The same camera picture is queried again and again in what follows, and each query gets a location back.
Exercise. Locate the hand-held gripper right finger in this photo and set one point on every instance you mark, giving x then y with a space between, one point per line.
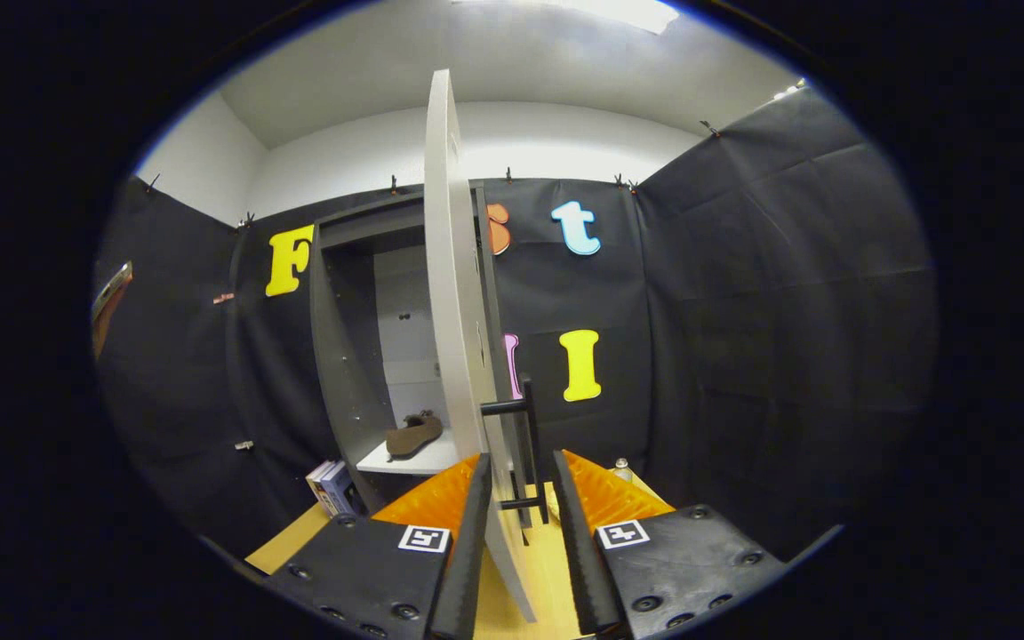
579 569

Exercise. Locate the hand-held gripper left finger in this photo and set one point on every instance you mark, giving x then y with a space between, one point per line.
468 569

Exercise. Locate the brown fuzzy shoe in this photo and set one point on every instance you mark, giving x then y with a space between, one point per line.
414 437

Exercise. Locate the grey shoe cabinet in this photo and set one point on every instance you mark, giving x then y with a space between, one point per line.
334 356

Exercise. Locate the beige shoe cabinet door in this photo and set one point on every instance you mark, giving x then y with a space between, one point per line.
454 311

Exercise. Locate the small clear bottle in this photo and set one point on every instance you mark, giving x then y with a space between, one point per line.
622 468

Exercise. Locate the stack of books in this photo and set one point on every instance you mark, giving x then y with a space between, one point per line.
332 489

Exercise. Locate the black backdrop cloth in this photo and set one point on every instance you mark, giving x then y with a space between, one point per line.
788 356

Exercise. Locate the black backdrop clip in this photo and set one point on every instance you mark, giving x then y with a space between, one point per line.
624 183
709 129
247 219

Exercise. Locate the small ceiling light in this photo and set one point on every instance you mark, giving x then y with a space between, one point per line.
789 89

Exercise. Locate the long ceiling light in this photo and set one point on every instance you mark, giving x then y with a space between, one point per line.
628 13

